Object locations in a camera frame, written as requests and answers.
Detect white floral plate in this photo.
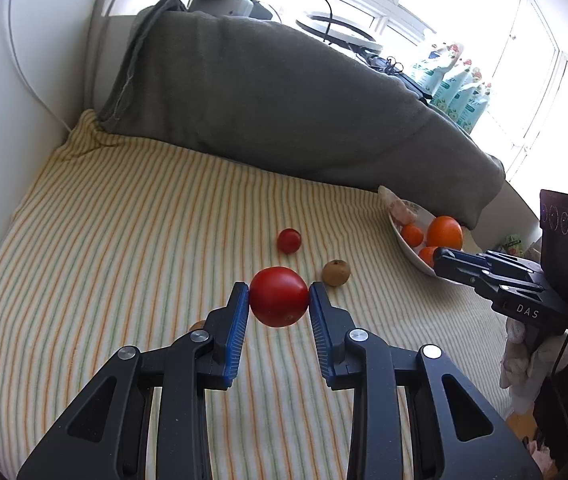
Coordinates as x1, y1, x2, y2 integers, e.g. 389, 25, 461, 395
388, 199, 465, 287

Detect grey blanket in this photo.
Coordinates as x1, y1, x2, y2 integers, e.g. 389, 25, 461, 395
97, 9, 507, 231

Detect white ring light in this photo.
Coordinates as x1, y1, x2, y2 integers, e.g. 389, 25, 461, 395
295, 10, 385, 55

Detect large orange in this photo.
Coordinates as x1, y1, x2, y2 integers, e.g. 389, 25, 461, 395
426, 215, 464, 252

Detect teal floral refill pouch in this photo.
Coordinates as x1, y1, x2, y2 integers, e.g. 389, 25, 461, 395
410, 41, 460, 97
446, 79, 485, 122
431, 59, 475, 109
462, 85, 494, 134

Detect striped yellow cloth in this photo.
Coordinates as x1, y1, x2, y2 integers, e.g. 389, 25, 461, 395
0, 109, 520, 480

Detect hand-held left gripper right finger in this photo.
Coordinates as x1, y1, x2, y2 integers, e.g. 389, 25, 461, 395
308, 281, 547, 480

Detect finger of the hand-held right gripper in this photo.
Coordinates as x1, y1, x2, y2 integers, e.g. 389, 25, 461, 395
438, 246, 544, 276
432, 254, 507, 292

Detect small red cherry tomato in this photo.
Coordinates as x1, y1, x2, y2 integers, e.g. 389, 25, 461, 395
277, 228, 303, 255

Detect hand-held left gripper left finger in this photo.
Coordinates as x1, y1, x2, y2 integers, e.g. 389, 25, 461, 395
16, 281, 251, 480

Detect green package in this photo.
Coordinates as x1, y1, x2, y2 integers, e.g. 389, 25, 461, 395
495, 232, 528, 257

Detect white power adapter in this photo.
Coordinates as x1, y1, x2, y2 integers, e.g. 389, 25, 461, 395
188, 0, 255, 19

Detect pink translucent chunk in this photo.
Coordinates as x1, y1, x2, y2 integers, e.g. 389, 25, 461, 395
378, 185, 419, 225

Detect black ring light arm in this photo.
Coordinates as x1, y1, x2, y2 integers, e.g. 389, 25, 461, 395
363, 51, 437, 103

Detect thin white cable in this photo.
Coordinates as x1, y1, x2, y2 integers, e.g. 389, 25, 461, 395
8, 0, 73, 134

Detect white window frame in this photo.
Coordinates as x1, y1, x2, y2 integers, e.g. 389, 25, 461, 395
229, 0, 568, 196

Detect person's right hand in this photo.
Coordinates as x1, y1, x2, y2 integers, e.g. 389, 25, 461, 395
500, 320, 568, 403

